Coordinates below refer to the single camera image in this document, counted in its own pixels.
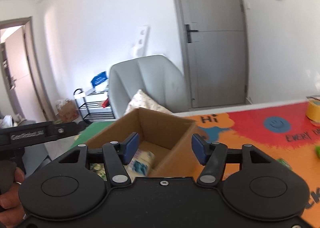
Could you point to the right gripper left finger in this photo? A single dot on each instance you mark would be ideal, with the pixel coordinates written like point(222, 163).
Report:
point(117, 155)

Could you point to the black metal shoe rack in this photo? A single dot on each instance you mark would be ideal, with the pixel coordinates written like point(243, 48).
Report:
point(89, 105)

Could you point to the grey interior door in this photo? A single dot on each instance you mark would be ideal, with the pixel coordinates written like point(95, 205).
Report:
point(216, 62)

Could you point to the small brown carton on floor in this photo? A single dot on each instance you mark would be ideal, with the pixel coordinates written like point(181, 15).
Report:
point(67, 110)

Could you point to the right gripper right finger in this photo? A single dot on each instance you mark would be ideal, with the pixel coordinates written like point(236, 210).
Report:
point(212, 156)

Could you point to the white foam packing piece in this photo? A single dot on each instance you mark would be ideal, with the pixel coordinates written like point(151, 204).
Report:
point(139, 48)

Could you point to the green patterned snack bag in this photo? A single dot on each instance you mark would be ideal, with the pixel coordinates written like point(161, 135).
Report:
point(98, 169)

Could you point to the yellow tape roll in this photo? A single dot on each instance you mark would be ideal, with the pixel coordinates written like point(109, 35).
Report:
point(313, 110)

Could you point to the black door handle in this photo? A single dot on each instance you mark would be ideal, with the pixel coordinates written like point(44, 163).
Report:
point(188, 32)

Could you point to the cream dotted cushion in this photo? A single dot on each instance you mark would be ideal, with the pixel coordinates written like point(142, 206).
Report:
point(142, 100)

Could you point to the grey upholstered armchair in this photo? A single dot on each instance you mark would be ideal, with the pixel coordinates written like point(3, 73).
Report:
point(155, 75)

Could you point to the blue plastic bag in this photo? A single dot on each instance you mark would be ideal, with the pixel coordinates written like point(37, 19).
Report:
point(99, 79)

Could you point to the person's left hand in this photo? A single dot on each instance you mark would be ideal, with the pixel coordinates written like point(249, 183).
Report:
point(14, 212)

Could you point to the green small toy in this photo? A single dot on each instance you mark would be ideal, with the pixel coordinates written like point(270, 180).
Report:
point(317, 150)

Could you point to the red object on rack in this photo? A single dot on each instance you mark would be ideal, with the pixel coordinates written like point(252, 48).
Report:
point(105, 103)

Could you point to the colourful cartoon table mat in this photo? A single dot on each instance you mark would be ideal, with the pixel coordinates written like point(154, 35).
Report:
point(283, 132)

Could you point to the white black snack pack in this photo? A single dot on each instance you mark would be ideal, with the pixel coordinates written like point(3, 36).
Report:
point(141, 164)

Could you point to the brown cardboard box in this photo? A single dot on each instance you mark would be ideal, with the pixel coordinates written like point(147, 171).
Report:
point(167, 136)

